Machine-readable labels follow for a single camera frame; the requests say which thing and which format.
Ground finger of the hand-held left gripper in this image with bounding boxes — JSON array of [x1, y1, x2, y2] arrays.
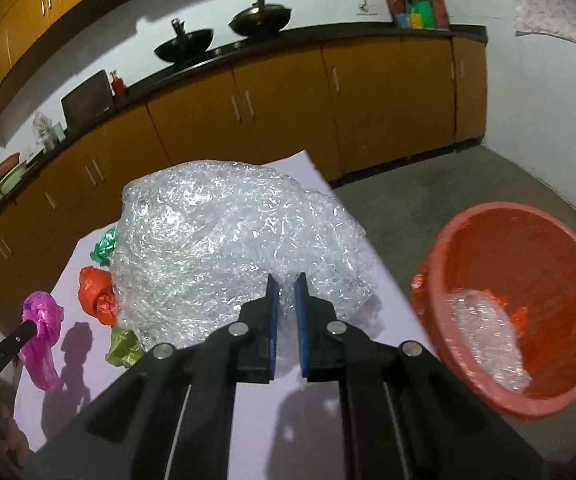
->
[[13, 320, 38, 350]]

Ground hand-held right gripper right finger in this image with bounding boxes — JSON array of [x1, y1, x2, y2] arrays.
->
[[294, 272, 533, 480]]

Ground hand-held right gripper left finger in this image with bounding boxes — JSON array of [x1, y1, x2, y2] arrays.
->
[[30, 274, 281, 480]]

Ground pink plastic bag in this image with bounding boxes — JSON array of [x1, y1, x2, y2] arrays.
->
[[20, 290, 65, 392]]

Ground large clear bubble wrap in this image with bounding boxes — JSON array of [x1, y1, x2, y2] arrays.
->
[[110, 159, 381, 348]]

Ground orange plastic waste basket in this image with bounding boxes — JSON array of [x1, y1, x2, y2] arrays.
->
[[410, 201, 576, 422]]

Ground person's left hand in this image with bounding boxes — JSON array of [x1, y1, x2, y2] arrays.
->
[[0, 400, 31, 467]]

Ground yellow-green plastic bag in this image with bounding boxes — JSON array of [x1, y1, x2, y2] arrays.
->
[[105, 325, 145, 368]]

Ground green plastic bag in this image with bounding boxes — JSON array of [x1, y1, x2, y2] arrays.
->
[[90, 227, 119, 266]]

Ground table with white cloth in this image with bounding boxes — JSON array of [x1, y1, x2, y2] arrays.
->
[[13, 149, 441, 480]]

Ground green basin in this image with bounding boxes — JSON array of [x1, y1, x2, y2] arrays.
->
[[0, 162, 36, 193]]

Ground glass jar with plastic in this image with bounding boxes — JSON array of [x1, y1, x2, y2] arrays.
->
[[30, 111, 66, 152]]

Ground wooden lower kitchen cabinets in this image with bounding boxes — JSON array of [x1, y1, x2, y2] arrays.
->
[[0, 35, 488, 311]]

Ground dark cutting board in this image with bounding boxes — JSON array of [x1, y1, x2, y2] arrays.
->
[[61, 70, 115, 128]]

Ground gas cooktop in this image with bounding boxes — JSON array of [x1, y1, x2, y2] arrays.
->
[[163, 40, 269, 68]]

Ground black kitchen countertop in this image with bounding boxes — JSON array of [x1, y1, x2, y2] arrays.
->
[[0, 24, 488, 248]]

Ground black open wok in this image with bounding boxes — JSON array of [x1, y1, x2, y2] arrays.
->
[[154, 17, 215, 65]]

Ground black wok with lid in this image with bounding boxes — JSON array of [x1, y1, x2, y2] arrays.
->
[[228, 0, 293, 38]]

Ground green box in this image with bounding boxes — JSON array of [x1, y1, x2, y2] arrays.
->
[[405, 0, 436, 30]]

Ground wooden upper wall cabinets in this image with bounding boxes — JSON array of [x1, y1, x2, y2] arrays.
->
[[0, 0, 134, 133]]

